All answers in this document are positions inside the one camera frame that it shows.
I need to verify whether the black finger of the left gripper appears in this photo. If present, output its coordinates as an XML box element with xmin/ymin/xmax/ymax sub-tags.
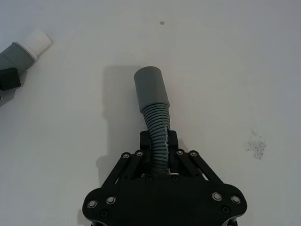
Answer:
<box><xmin>0</xmin><ymin>67</ymin><xmax>22</xmax><ymax>91</ymax></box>

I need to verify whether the grey tube with white end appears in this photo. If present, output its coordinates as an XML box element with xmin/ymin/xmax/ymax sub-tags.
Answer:
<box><xmin>0</xmin><ymin>29</ymin><xmax>54</xmax><ymax>74</ymax></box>

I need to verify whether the grey corrugated hose with cuff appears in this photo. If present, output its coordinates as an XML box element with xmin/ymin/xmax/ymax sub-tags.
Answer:
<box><xmin>134</xmin><ymin>66</ymin><xmax>171</xmax><ymax>176</ymax></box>

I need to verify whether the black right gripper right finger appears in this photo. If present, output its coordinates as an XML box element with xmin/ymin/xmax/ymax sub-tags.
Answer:
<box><xmin>167</xmin><ymin>130</ymin><xmax>223</xmax><ymax>186</ymax></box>

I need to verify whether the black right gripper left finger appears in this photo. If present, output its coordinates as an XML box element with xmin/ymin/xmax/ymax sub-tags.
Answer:
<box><xmin>101</xmin><ymin>131</ymin><xmax>151</xmax><ymax>188</ymax></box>

